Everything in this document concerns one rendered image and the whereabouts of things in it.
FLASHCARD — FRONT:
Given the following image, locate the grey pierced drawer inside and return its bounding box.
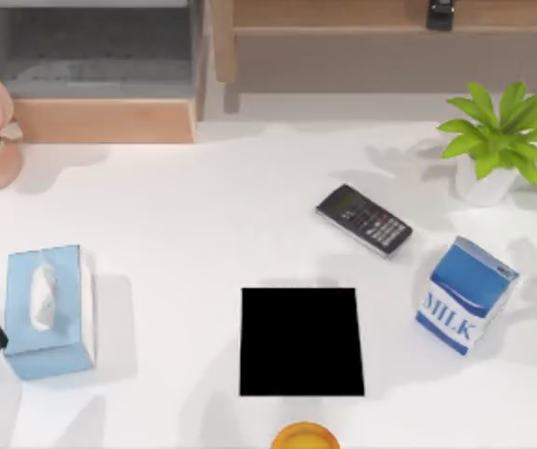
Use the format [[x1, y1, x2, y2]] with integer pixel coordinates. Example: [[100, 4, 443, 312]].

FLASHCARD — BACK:
[[0, 0, 203, 99]]

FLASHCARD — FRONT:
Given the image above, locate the blue and white milk carton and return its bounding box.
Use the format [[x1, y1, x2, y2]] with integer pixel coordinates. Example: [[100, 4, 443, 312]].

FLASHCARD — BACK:
[[414, 235, 520, 357]]

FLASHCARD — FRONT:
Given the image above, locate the wooden open shelf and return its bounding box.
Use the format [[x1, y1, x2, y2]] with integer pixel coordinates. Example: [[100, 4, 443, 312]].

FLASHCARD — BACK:
[[213, 0, 537, 114]]

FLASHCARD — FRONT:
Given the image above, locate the orange round cup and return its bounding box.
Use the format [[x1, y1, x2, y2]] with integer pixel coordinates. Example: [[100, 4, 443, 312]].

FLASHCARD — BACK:
[[270, 421, 341, 449]]

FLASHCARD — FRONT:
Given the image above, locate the green plant in white pot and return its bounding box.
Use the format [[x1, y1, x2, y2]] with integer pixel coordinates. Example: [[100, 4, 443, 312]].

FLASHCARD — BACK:
[[436, 81, 537, 208]]

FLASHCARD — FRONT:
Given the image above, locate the flat black square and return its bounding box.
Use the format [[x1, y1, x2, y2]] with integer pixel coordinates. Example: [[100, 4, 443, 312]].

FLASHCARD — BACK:
[[239, 287, 366, 398]]

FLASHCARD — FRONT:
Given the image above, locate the light blue tissue box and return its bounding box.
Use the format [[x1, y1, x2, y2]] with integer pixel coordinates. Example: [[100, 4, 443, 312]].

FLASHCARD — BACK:
[[4, 243, 97, 381]]

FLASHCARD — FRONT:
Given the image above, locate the pale wooden drawer front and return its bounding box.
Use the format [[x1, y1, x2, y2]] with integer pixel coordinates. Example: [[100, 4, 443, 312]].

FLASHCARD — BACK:
[[9, 96, 198, 144]]

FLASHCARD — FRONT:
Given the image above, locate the black calculator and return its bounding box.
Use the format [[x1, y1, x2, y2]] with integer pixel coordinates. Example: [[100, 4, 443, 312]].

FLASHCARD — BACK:
[[314, 183, 414, 260]]

